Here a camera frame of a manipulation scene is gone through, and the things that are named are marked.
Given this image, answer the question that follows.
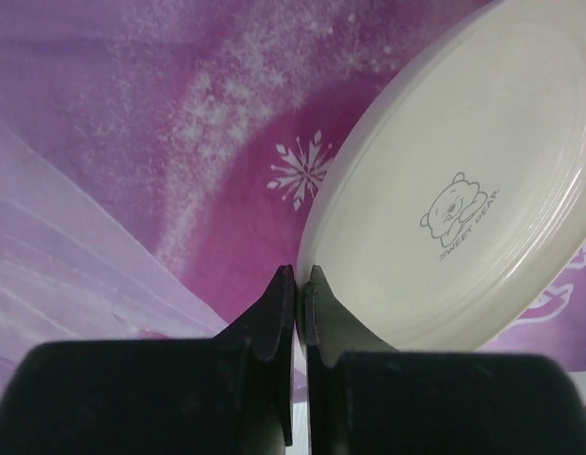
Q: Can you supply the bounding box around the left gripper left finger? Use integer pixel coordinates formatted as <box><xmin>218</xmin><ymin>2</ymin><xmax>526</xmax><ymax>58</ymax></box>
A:
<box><xmin>0</xmin><ymin>265</ymin><xmax>294</xmax><ymax>454</ymax></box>

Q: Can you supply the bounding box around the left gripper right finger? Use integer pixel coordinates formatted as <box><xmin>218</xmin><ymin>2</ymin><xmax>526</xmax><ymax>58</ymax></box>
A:
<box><xmin>297</xmin><ymin>267</ymin><xmax>586</xmax><ymax>454</ymax></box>

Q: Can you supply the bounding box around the cream round plate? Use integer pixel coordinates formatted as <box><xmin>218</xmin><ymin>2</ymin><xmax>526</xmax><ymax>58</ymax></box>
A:
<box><xmin>296</xmin><ymin>1</ymin><xmax>586</xmax><ymax>351</ymax></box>

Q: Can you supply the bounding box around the purple princess placemat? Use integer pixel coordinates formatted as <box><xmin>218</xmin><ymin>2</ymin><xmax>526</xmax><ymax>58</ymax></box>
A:
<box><xmin>0</xmin><ymin>0</ymin><xmax>586</xmax><ymax>409</ymax></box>

